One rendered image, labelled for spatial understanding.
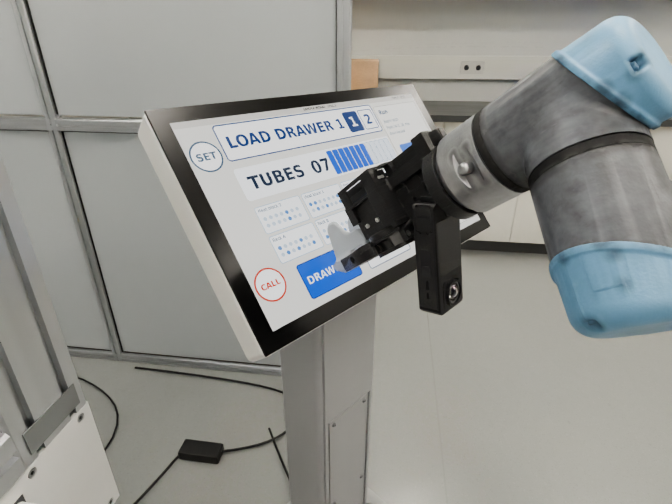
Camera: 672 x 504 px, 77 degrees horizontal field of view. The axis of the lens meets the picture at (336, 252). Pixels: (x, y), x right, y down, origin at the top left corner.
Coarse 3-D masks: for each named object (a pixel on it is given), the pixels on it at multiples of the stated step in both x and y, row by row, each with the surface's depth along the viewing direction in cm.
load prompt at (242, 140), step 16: (320, 112) 64; (336, 112) 66; (352, 112) 68; (368, 112) 71; (224, 128) 53; (240, 128) 55; (256, 128) 56; (272, 128) 58; (288, 128) 59; (304, 128) 61; (320, 128) 63; (336, 128) 65; (352, 128) 67; (368, 128) 69; (224, 144) 52; (240, 144) 54; (256, 144) 55; (272, 144) 57; (288, 144) 58; (304, 144) 60
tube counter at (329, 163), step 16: (352, 144) 66; (368, 144) 68; (384, 144) 70; (320, 160) 61; (336, 160) 62; (352, 160) 64; (368, 160) 66; (384, 160) 69; (320, 176) 60; (336, 176) 61
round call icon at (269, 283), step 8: (272, 264) 50; (256, 272) 49; (264, 272) 49; (272, 272) 50; (280, 272) 51; (256, 280) 48; (264, 280) 49; (272, 280) 50; (280, 280) 50; (256, 288) 48; (264, 288) 49; (272, 288) 49; (280, 288) 50; (288, 288) 50; (264, 296) 48; (272, 296) 49; (280, 296) 49; (288, 296) 50; (264, 304) 48; (272, 304) 48
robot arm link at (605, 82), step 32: (608, 32) 25; (640, 32) 26; (544, 64) 29; (576, 64) 26; (608, 64) 25; (640, 64) 24; (512, 96) 30; (544, 96) 28; (576, 96) 26; (608, 96) 25; (640, 96) 24; (480, 128) 32; (512, 128) 30; (544, 128) 27; (576, 128) 26; (608, 128) 25; (640, 128) 25; (512, 160) 30; (544, 160) 35
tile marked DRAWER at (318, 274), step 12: (300, 264) 52; (312, 264) 54; (324, 264) 55; (300, 276) 52; (312, 276) 53; (324, 276) 54; (336, 276) 55; (348, 276) 56; (312, 288) 52; (324, 288) 53; (312, 300) 52
